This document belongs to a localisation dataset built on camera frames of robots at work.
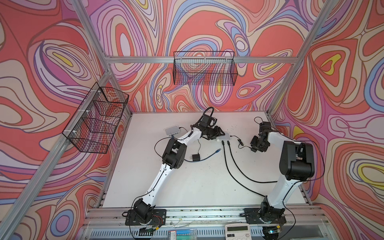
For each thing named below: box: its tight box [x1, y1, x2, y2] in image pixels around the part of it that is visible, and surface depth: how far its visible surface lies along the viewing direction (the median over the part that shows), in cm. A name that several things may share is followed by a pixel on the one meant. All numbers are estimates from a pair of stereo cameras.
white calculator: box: [225, 223, 252, 240], surface depth 69 cm
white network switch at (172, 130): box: [163, 124, 181, 136], surface depth 110 cm
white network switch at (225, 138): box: [216, 132, 231, 142], surface depth 103 cm
